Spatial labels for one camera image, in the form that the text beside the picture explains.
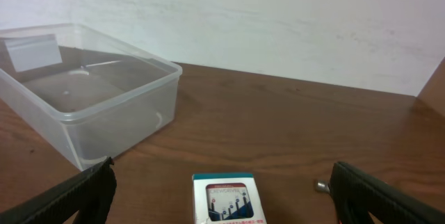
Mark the clear plastic container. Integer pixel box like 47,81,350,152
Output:
1,24,182,170

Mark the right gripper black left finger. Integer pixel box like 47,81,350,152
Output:
1,157,117,224

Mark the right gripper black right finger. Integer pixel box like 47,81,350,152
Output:
329,161,444,224

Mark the white screwdriver set box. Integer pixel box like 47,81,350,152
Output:
192,173,266,224

